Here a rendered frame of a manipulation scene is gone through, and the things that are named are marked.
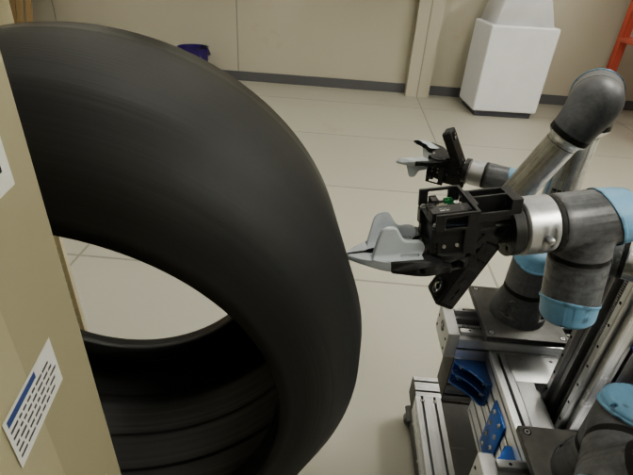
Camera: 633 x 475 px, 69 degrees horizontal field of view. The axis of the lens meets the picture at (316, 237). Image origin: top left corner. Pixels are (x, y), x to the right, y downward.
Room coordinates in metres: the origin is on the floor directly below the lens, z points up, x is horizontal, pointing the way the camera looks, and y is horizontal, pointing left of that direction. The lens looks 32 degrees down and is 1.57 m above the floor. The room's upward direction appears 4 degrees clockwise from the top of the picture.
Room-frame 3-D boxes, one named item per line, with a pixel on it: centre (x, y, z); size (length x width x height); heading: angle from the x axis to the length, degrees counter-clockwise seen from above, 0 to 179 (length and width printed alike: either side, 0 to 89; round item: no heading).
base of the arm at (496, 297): (1.03, -0.59, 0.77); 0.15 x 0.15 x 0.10
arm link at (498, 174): (1.22, -0.52, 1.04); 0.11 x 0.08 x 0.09; 62
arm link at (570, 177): (1.15, -0.65, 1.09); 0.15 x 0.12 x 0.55; 152
